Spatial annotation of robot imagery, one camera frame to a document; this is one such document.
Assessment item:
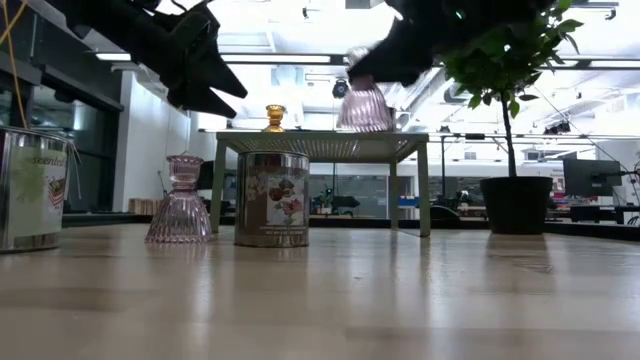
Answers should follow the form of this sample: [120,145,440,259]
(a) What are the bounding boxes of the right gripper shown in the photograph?
[347,0,551,89]

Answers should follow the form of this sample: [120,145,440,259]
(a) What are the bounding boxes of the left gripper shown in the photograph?
[124,0,249,120]

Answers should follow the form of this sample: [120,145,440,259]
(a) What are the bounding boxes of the pink glass candle stick holder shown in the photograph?
[337,46,396,134]
[144,153,214,245]

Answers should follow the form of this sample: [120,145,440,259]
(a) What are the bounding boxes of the amber glass candle stick holder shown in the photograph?
[263,104,287,134]

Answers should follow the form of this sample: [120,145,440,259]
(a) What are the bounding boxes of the candle jar with floral label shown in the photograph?
[233,151,311,249]

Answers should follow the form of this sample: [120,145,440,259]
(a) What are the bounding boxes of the candle jar with green label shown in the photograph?
[0,126,81,254]

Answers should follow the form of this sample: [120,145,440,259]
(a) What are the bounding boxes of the green leafy plant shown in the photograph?
[439,0,585,177]

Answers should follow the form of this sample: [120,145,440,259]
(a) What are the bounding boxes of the green perforated metal shelf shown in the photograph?
[209,130,432,239]

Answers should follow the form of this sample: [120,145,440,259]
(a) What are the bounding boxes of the wooden crate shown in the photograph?
[128,198,165,216]

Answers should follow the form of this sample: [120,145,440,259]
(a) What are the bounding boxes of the small background plant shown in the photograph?
[313,187,361,217]

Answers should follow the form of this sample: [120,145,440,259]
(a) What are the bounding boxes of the black plant pot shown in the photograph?
[479,175,554,236]

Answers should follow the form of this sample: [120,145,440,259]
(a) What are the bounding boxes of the black computer monitor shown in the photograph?
[562,158,624,198]

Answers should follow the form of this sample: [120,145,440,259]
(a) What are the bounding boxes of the overhead rail with light strips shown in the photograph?
[94,51,640,71]

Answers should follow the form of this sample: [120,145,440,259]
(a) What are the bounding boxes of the yellow cable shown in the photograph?
[0,0,29,129]

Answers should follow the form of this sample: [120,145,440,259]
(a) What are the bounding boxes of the black aluminium table frame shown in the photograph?
[62,212,626,240]

